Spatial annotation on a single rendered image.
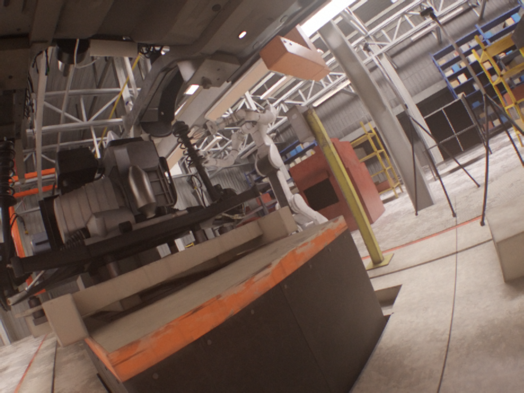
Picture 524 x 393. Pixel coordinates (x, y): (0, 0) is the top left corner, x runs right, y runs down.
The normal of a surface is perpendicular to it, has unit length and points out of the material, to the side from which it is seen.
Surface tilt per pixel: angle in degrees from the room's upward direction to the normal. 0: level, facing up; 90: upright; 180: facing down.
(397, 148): 90
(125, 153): 90
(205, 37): 97
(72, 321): 90
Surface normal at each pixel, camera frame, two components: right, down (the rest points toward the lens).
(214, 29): -0.57, 0.32
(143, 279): 0.66, -0.37
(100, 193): 0.48, -0.31
